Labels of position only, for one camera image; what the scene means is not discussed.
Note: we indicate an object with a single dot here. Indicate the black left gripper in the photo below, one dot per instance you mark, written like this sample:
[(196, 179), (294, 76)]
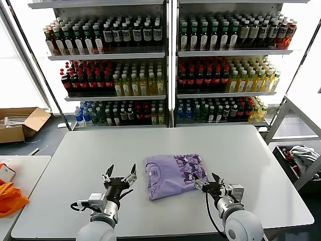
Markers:
[(116, 185)]

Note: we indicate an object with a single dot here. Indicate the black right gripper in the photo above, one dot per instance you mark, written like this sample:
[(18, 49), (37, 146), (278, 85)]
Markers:
[(215, 189)]

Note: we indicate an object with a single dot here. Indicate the purple t-shirt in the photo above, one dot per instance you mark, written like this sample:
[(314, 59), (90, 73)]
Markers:
[(165, 178)]

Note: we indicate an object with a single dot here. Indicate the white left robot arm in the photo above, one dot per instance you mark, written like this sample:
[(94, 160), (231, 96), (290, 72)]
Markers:
[(107, 211)]

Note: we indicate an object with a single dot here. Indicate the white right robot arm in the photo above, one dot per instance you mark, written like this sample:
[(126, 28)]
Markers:
[(238, 221)]

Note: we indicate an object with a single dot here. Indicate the dark bottle white label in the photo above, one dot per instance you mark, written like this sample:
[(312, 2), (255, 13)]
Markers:
[(116, 118), (212, 115), (109, 118), (219, 114)]

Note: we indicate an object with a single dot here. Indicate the dark drink bottle white cap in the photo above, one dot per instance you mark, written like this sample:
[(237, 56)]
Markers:
[(130, 114), (226, 112), (123, 115), (233, 111)]

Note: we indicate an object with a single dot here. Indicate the green tinted water bottle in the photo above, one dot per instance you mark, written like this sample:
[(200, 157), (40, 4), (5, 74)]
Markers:
[(101, 116), (196, 113), (94, 116), (204, 113)]

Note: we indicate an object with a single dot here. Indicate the cola bottle red cap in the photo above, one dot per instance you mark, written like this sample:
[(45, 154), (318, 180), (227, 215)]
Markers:
[(225, 79), (108, 82), (199, 80), (248, 110), (241, 111), (83, 83), (190, 80), (146, 114), (216, 79), (139, 115), (66, 84), (74, 83), (182, 80), (100, 82), (207, 79), (91, 83)]

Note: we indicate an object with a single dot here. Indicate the blue water bottle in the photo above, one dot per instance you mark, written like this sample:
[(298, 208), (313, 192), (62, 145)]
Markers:
[(78, 116), (188, 113), (86, 116), (180, 114)]

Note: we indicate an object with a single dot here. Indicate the yellow juice bottle white cap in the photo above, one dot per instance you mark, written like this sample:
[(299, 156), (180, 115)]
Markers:
[(117, 88), (275, 82), (250, 83), (161, 116), (153, 117), (262, 113), (233, 84), (143, 86), (126, 87), (134, 87), (151, 86), (259, 83), (160, 86), (267, 82), (254, 114), (242, 84)]

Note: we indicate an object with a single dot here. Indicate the black plastic crate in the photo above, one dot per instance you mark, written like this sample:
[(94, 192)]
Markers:
[(278, 153)]

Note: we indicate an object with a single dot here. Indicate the small white floor object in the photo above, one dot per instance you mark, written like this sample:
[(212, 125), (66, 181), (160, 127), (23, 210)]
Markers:
[(61, 125)]

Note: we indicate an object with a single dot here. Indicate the red crumpled cloth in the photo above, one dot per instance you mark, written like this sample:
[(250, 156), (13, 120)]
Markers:
[(292, 163)]

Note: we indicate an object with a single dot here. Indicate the short grey metal bar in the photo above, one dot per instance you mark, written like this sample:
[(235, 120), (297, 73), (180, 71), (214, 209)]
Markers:
[(34, 151)]

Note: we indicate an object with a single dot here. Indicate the grey crumpled cloth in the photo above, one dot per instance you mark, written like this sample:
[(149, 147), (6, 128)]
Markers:
[(303, 153)]

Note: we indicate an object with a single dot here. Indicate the open brown cardboard box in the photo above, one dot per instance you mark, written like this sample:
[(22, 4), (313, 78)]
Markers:
[(35, 120)]

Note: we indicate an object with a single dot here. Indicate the grey caster wheel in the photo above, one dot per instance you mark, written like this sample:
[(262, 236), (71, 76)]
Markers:
[(316, 175)]

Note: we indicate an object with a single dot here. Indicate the orange fabric bag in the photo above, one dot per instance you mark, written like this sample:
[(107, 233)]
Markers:
[(10, 198)]

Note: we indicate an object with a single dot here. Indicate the white box orange flap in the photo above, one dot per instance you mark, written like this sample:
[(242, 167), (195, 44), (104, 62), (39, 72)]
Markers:
[(6, 173)]

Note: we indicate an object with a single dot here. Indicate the white plastic strips bundle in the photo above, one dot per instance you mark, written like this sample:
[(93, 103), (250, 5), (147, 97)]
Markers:
[(12, 118)]

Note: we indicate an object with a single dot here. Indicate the grey metal shelf unit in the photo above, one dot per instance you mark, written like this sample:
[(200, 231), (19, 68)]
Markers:
[(107, 56), (233, 53)]

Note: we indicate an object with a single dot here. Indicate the dark tea bottle green label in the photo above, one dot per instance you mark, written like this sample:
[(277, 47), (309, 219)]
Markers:
[(224, 38), (79, 42), (193, 39), (88, 42), (203, 39), (214, 38), (233, 37), (69, 43), (183, 39), (59, 44), (98, 41)]

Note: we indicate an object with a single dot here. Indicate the dark drink bottle blue label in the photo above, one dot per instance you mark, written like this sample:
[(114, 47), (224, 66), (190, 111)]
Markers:
[(108, 36), (157, 33), (263, 32), (127, 35), (137, 34), (282, 32), (147, 33), (273, 32), (117, 35)]

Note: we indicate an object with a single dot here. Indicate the dark drink bottle beige label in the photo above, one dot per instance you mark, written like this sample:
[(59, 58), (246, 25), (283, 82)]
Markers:
[(243, 33), (253, 33)]

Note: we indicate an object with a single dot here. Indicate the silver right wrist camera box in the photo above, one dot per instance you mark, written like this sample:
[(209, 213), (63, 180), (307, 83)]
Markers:
[(237, 190)]

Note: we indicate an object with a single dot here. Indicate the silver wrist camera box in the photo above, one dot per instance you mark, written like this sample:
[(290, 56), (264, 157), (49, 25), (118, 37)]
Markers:
[(237, 190), (96, 199)]

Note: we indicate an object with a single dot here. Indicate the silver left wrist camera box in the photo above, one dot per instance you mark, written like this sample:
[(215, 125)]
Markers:
[(96, 199)]

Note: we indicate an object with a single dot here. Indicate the grey metal frame table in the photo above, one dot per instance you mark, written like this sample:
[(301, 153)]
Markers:
[(296, 137)]

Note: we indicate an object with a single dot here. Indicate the dark slanted frame pole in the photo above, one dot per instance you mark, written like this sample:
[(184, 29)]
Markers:
[(55, 103)]

